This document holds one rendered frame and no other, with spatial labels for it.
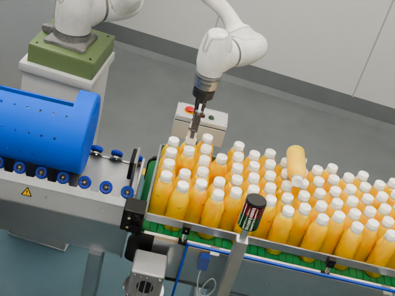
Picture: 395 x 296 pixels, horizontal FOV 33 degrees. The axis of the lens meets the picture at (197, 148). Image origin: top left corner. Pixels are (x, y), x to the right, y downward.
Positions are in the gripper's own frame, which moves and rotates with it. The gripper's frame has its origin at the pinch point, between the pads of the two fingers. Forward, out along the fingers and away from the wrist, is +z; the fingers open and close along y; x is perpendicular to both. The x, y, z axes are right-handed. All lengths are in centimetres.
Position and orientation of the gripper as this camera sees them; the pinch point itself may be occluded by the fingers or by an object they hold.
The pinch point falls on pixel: (192, 133)
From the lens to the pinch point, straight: 238.7
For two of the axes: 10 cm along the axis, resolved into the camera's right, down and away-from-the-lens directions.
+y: -0.9, 5.6, -8.2
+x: 9.7, 2.3, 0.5
